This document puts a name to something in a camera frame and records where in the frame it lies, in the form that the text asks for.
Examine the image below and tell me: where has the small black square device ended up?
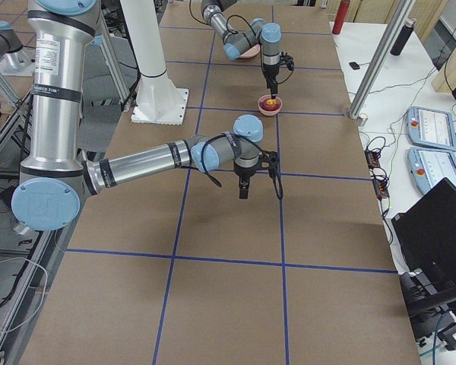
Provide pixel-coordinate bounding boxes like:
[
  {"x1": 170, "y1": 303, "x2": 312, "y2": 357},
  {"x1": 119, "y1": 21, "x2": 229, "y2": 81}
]
[{"x1": 349, "y1": 62, "x2": 360, "y2": 70}]

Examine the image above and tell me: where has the white camera stand pillar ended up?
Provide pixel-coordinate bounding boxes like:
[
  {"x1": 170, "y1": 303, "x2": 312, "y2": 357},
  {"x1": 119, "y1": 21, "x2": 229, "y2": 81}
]
[{"x1": 120, "y1": 0, "x2": 188, "y2": 125}]

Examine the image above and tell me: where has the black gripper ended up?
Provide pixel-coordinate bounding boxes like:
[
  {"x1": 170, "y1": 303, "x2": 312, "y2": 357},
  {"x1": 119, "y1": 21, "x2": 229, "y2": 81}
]
[
  {"x1": 261, "y1": 63, "x2": 280, "y2": 97},
  {"x1": 233, "y1": 162, "x2": 259, "y2": 199}
]

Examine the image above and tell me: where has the pink bowl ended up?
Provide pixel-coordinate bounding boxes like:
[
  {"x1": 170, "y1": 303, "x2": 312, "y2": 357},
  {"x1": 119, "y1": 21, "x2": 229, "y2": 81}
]
[{"x1": 257, "y1": 95, "x2": 283, "y2": 116}]

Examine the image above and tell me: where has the red water bottle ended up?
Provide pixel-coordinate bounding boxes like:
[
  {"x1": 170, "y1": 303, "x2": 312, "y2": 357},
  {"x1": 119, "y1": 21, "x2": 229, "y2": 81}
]
[{"x1": 331, "y1": 0, "x2": 350, "y2": 35}]

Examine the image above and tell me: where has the black water bottle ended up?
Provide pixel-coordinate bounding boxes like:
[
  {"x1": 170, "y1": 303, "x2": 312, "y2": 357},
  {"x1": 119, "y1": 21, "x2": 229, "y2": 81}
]
[{"x1": 390, "y1": 18, "x2": 416, "y2": 56}]

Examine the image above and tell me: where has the black power strip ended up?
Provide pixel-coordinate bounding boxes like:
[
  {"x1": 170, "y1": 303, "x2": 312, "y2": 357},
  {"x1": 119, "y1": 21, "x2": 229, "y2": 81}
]
[{"x1": 364, "y1": 149, "x2": 390, "y2": 201}]

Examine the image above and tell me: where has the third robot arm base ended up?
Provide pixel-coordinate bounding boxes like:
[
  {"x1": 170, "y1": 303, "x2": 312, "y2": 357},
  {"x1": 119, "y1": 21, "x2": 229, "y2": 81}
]
[{"x1": 0, "y1": 21, "x2": 35, "y2": 77}]

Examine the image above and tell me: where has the teach pendant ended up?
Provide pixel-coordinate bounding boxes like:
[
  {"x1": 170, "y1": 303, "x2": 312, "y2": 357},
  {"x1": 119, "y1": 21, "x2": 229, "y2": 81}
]
[
  {"x1": 407, "y1": 147, "x2": 456, "y2": 195},
  {"x1": 405, "y1": 106, "x2": 456, "y2": 151}
]

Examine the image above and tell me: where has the pink plate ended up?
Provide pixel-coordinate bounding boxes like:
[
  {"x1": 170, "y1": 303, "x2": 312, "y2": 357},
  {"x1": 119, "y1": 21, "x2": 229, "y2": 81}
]
[{"x1": 239, "y1": 45, "x2": 261, "y2": 59}]

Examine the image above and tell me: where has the near teach pendant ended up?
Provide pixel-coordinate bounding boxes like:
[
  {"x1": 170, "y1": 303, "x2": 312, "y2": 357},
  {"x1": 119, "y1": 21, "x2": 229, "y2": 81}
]
[{"x1": 407, "y1": 147, "x2": 456, "y2": 195}]

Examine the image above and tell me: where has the red apple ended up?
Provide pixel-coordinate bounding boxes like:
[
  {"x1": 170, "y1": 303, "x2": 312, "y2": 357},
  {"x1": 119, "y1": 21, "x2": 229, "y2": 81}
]
[{"x1": 261, "y1": 99, "x2": 280, "y2": 111}]

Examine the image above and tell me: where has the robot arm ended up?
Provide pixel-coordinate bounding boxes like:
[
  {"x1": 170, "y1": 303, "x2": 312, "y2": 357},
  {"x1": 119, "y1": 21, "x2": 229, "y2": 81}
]
[
  {"x1": 11, "y1": 1, "x2": 267, "y2": 231},
  {"x1": 201, "y1": 1, "x2": 283, "y2": 98}
]

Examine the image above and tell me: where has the aluminium frame post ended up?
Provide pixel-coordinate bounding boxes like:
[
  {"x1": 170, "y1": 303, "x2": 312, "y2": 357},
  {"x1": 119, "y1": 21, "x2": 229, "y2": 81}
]
[{"x1": 348, "y1": 0, "x2": 415, "y2": 126}]

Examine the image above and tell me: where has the far teach pendant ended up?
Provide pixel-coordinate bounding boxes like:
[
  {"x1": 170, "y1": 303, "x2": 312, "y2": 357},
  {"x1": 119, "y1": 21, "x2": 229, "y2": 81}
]
[{"x1": 405, "y1": 106, "x2": 456, "y2": 151}]

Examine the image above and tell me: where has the black laptop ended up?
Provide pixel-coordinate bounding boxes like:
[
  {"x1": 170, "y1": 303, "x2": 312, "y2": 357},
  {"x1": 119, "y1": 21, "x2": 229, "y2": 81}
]
[{"x1": 391, "y1": 178, "x2": 456, "y2": 284}]

